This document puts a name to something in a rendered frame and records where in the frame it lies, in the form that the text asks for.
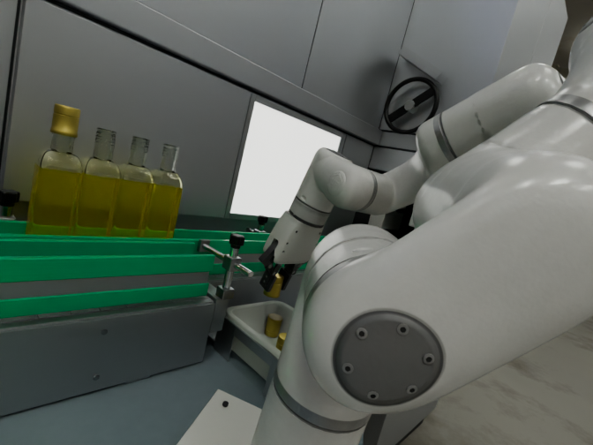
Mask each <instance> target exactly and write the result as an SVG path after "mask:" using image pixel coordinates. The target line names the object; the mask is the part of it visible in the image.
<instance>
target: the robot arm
mask: <svg viewBox="0 0 593 445"><path fill-rule="evenodd" d="M568 70H569V73H568V75H567V78H566V79H564V78H563V76H562V74H561V73H559V72H558V71H557V70H555V69H554V68H552V67H551V66H550V65H547V64H528V65H526V66H523V67H522V68H520V69H518V70H516V71H514V72H511V73H510V74H508V75H507V76H505V77H503V78H502V79H499V80H497V81H496V82H494V83H492V84H490V85H489V86H488V87H485V88H483V89H482V90H480V91H478V92H476V93H475V94H473V95H472V96H470V97H469V98H467V99H465V100H463V101H462V102H459V103H457V104H456V105H454V106H453V107H451V108H449V109H447V110H445V111H443V112H441V113H439V114H438V115H437V116H435V117H433V118H431V119H429V120H427V121H425V122H423V123H422V124H421V125H420V126H419V127H418V129H417V133H416V144H417V151H416V153H415V154H414V155H413V156H412V157H411V158H410V159H409V160H408V161H407V162H405V163H404V164H402V165H401V166H399V167H397V168H395V169H393V170H390V171H388V172H386V173H384V174H379V173H378V172H375V171H372V170H368V169H366V168H363V167H360V166H357V165H355V164H353V162H352V161H351V160H350V159H349V158H348V157H346V156H345V155H342V154H340V153H338V152H336V151H335V150H332V149H330V148H327V147H321V148H320V149H319V150H318V151H317V152H316V153H315V155H314V156H313V159H312V162H311V164H310V166H309V168H308V170H307V171H306V173H305V176H304V179H303V181H302V183H301V185H300V186H299V188H298V190H297V193H296V196H295V198H294V199H293V201H292V203H291V206H290V208H289V210H286V211H285V212H284V213H283V214H282V216H281V217H280V219H279V220H278V222H277V223H276V225H275V226H274V228H273V230H272V231H271V233H270V235H269V237H268V239H267V241H266V243H265V245H264V248H263V251H264V253H263V254H262V255H261V256H259V260H260V262H261V263H262V264H263V265H264V266H265V269H266V270H265V272H264V274H263V276H262V278H261V280H260V282H259V283H260V285H261V286H262V287H263V288H264V289H265V291H266V292H269V291H270V290H271V289H272V287H273V285H274V282H275V280H276V278H277V276H276V274H277V272H278V271H279V269H280V268H281V269H280V271H279V273H278V274H281V275H283V276H284V279H283V283H282V287H281V290H285V289H286V287H287V285H288V283H289V280H290V279H291V277H292V275H294V274H295V273H296V271H297V270H298V269H299V268H300V267H302V265H303V264H305V263H306V262H307V265H306V268H305V271H304V276H303V279H302V282H301V286H300V289H299V292H298V296H297V299H296V304H295V308H294V311H293V314H292V317H291V321H290V324H289V329H288V332H287V335H286V337H285V341H284V344H283V346H282V349H281V354H280V357H279V359H278V363H277V366H276V368H275V370H274V375H273V378H272V380H271V383H270V387H269V390H268V392H267V395H266V400H265V402H264V405H263V408H262V411H261V413H260V416H259V421H258V424H257V426H256V430H255V433H254V435H253V438H252V441H251V445H358V444H359V442H360V440H361V438H362V435H363V433H364V430H365V428H366V425H367V423H368V421H369V419H370V417H371V415H372V414H390V413H397V412H401V411H408V410H412V409H415V408H417V407H420V406H423V405H425V404H428V403H431V402H433V401H435V400H437V399H439V398H441V397H443V396H446V395H448V394H450V393H451V392H453V391H455V390H457V389H458V388H461V387H463V386H465V385H467V384H469V383H471V382H472V381H475V380H477V379H479V378H481V377H482V376H484V375H486V374H488V373H490V372H492V371H494V370H496V369H498V368H500V367H501V366H503V365H505V364H507V363H509V362H511V361H513V360H515V359H517V358H519V357H520V356H522V355H524V354H526V353H528V352H530V351H533V350H534V349H535V348H537V347H539V346H541V345H543V344H545V343H547V342H549V341H551V340H552V339H554V338H556V337H558V336H561V335H562V334H564V333H566V332H567V331H569V330H570V329H572V328H574V327H576V326H578V325H580V324H581V323H583V322H584V321H586V320H588V319H589V318H591V317H592V316H593V16H592V17H591V18H590V20H589V21H588V22H587V23H586V24H585V25H584V26H583V27H582V30H581V31H580V33H578V35H577V36H576V38H575V40H574V43H573V46H572V48H571V51H570V56H569V63H568ZM413 203H414V205H413V223H414V225H415V228H416V229H415V230H413V231H411V232H410V233H409V234H407V235H406V236H404V237H402V238H400V239H398V238H396V237H395V236H394V235H392V234H391V233H389V232H388V231H386V230H383V229H381V228H379V227H376V226H372V225H369V224H350V225H346V226H343V227H340V228H339V229H336V230H334V231H332V232H331V233H329V234H328V235H327V236H325V237H324V238H323V239H322V240H321V241H320V242H319V238H320V236H321V233H322V230H323V228H324V225H325V223H326V221H327V218H328V217H329V215H330V213H331V211H332V209H333V207H334V206H337V207H339V208H343V209H347V210H351V211H356V212H360V213H365V214H368V215H383V214H387V213H391V212H393V211H395V210H397V209H400V208H403V207H406V206H408V205H410V204H413ZM318 242H319V243H318ZM317 244H318V245H317ZM273 263H276V264H275V266H273ZM282 264H285V265H284V267H281V265H282Z"/></svg>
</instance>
